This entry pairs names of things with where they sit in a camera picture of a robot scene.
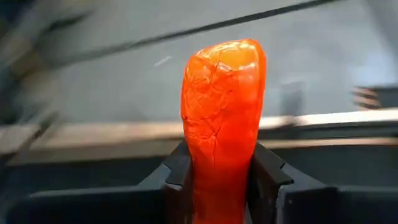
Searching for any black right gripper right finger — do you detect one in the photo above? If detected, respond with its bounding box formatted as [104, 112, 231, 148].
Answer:
[247, 142, 398, 224]

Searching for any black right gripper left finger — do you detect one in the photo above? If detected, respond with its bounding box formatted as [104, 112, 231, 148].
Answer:
[6, 139, 193, 224]

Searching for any black table frame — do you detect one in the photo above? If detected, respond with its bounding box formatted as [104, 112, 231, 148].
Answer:
[0, 107, 398, 166]

